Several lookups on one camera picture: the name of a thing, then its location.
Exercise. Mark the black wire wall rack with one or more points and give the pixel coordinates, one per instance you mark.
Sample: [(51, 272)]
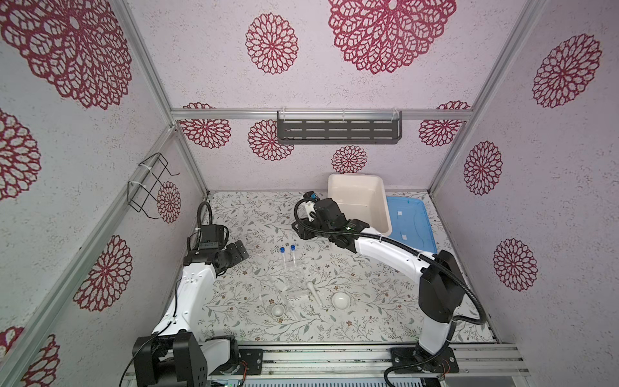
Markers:
[(141, 191)]

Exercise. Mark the blue plastic lid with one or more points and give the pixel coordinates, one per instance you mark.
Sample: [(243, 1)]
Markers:
[(411, 223)]

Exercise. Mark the aluminium frame corner post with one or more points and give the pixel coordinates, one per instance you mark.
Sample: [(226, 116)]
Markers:
[(516, 40)]

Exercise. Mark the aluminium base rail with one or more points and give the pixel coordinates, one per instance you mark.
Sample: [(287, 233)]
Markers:
[(370, 360)]

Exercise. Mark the white plastic storage bin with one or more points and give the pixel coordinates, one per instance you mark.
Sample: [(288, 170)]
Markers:
[(363, 197)]

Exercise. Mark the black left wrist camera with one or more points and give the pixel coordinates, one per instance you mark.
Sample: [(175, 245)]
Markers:
[(212, 237)]

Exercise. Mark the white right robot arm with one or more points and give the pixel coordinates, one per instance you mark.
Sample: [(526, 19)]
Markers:
[(443, 295)]

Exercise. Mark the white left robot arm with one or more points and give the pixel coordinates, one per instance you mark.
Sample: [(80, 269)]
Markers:
[(171, 355)]

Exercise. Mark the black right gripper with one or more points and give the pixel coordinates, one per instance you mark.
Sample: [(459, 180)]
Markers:
[(304, 234)]

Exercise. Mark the large white porcelain bowl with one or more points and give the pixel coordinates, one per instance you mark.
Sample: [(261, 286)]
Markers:
[(341, 301)]

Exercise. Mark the dark grey wall shelf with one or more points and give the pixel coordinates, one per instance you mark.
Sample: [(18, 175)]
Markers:
[(343, 131)]

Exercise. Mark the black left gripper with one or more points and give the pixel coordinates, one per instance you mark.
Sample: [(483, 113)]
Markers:
[(237, 254)]

